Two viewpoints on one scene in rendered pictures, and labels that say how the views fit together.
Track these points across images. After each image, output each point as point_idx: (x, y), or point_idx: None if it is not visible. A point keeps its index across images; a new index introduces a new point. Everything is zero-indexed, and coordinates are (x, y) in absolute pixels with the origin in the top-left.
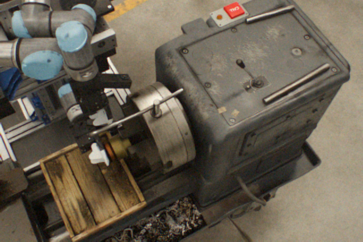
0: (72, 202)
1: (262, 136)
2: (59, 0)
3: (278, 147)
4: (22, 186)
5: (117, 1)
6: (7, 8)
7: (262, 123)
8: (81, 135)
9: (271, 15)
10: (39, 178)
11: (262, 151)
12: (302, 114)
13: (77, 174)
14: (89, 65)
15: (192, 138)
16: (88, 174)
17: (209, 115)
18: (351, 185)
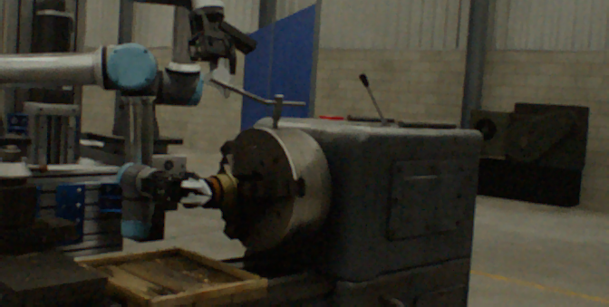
0: (139, 288)
1: (410, 193)
2: (114, 126)
3: (432, 266)
4: (67, 224)
5: None
6: (50, 112)
7: (408, 140)
8: (166, 174)
9: (373, 117)
10: None
11: (413, 268)
12: (447, 182)
13: (140, 273)
14: None
15: (325, 158)
16: (159, 273)
17: (342, 127)
18: None
